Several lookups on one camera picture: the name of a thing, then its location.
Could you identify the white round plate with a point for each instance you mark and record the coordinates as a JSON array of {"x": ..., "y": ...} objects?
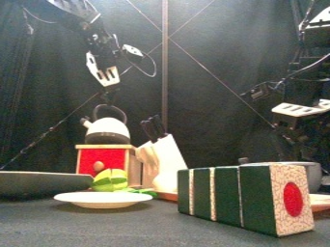
[{"x": 103, "y": 199}]

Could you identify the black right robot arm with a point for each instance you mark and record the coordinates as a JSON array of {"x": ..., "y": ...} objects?
[{"x": 313, "y": 38}]

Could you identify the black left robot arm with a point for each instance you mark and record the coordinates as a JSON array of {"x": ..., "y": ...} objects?
[{"x": 73, "y": 13}]

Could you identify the dark gray frying pan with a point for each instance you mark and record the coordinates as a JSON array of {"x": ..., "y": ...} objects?
[{"x": 39, "y": 185}]

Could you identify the white and black toy kettle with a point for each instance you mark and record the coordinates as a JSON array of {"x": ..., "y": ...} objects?
[{"x": 107, "y": 128}]

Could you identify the gray toy pot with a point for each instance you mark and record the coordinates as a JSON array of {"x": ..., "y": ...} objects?
[{"x": 313, "y": 177}]

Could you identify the thin diagonal brace rod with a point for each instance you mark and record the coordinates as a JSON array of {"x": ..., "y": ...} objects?
[
  {"x": 214, "y": 76},
  {"x": 51, "y": 128}
]

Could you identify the black cloth backdrop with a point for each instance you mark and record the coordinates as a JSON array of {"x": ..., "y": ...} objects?
[{"x": 214, "y": 135}]

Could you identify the pale rectangular tray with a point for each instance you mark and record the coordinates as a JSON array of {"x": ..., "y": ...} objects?
[{"x": 320, "y": 202}]

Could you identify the red wooden drawer box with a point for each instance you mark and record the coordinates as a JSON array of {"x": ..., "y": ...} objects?
[{"x": 114, "y": 157}]

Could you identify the watermelon end with red circle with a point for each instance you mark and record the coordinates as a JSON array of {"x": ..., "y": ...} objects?
[{"x": 262, "y": 199}]

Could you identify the green wooden watermelon slice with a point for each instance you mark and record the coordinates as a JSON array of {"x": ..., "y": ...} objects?
[
  {"x": 184, "y": 191},
  {"x": 202, "y": 193},
  {"x": 228, "y": 196}
]

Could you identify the white toy knife block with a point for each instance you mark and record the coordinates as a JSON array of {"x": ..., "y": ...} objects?
[{"x": 170, "y": 160}]

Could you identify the light green sliced toy vegetable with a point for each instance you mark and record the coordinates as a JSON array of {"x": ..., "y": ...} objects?
[{"x": 110, "y": 180}]

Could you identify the green toy leaf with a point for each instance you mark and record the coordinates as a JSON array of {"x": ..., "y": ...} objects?
[{"x": 145, "y": 192}]

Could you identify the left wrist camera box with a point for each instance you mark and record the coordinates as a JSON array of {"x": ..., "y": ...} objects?
[{"x": 133, "y": 53}]

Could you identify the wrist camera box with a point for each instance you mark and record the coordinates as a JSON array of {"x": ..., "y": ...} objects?
[
  {"x": 133, "y": 53},
  {"x": 260, "y": 93}
]

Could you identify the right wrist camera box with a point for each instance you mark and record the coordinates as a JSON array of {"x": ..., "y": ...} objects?
[{"x": 260, "y": 93}]

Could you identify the upright metal frame pole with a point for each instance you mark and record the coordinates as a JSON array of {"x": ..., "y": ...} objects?
[{"x": 165, "y": 64}]

